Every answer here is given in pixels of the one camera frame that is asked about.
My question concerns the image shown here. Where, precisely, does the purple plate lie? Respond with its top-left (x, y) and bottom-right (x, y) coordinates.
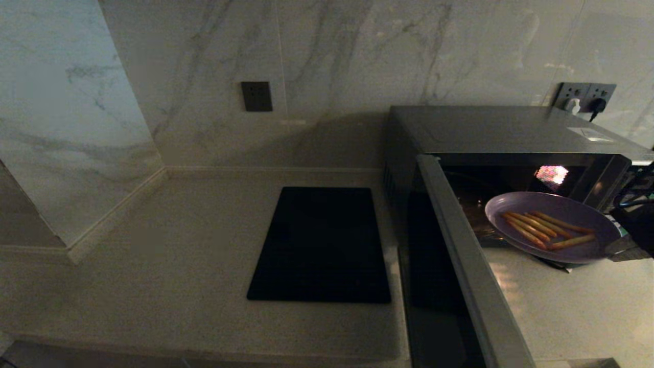
top-left (484, 192), bottom-right (622, 265)

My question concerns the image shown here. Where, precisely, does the microwave oven door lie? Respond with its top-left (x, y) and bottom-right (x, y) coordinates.
top-left (399, 153), bottom-right (536, 368)

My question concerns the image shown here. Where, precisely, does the long orange french fry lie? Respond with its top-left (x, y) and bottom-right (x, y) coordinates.
top-left (549, 234), bottom-right (596, 250)

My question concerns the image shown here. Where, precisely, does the black induction cooktop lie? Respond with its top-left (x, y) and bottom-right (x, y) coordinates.
top-left (247, 187), bottom-right (392, 304)

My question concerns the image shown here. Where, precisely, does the grey wall outlet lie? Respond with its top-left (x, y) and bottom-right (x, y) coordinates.
top-left (587, 83), bottom-right (617, 112)
top-left (554, 82), bottom-right (592, 111)

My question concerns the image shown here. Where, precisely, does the silver microwave oven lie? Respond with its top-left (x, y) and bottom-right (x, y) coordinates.
top-left (384, 105), bottom-right (654, 269)

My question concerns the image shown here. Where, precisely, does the dark wall switch panel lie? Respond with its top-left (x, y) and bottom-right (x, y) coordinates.
top-left (241, 82), bottom-right (273, 112)

